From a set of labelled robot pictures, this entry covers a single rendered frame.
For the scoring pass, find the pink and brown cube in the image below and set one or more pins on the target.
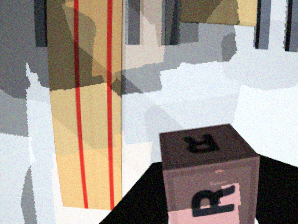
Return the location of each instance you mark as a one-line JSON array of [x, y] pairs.
[[211, 176]]

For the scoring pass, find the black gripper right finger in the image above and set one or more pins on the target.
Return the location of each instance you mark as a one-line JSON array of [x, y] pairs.
[[277, 192]]

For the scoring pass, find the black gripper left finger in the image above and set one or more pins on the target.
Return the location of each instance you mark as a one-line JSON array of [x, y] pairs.
[[144, 203]]

